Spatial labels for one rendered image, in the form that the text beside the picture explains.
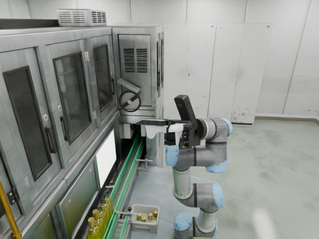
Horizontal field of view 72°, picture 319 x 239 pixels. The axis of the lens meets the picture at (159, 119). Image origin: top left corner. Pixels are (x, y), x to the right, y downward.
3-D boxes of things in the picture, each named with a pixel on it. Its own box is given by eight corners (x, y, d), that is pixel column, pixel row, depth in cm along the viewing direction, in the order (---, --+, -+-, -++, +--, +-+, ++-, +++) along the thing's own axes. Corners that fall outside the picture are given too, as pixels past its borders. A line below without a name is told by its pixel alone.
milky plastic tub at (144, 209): (133, 211, 179) (132, 203, 175) (160, 214, 176) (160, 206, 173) (127, 229, 163) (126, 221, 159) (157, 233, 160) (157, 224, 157)
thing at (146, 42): (135, 100, 283) (131, 25, 246) (163, 101, 279) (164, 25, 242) (119, 123, 219) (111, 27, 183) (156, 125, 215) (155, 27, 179)
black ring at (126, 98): (120, 110, 213) (118, 88, 204) (142, 111, 211) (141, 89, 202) (119, 112, 209) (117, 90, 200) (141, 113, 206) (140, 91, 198)
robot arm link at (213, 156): (195, 169, 83) (194, 140, 83) (225, 169, 82) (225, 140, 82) (196, 173, 75) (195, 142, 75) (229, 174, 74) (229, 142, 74)
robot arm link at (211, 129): (216, 119, 72) (197, 116, 78) (207, 119, 69) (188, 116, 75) (214, 141, 73) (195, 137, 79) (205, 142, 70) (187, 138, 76)
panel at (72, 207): (114, 159, 207) (110, 127, 193) (117, 159, 207) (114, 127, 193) (66, 248, 126) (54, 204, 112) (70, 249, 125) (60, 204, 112)
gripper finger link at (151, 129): (135, 139, 66) (165, 140, 66) (136, 119, 65) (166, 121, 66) (135, 137, 69) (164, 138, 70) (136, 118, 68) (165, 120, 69)
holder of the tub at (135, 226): (126, 211, 179) (126, 204, 176) (159, 214, 176) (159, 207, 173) (120, 229, 164) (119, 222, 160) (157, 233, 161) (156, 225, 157)
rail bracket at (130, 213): (116, 217, 157) (115, 204, 152) (139, 219, 155) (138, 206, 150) (115, 221, 154) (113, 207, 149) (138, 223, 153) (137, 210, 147)
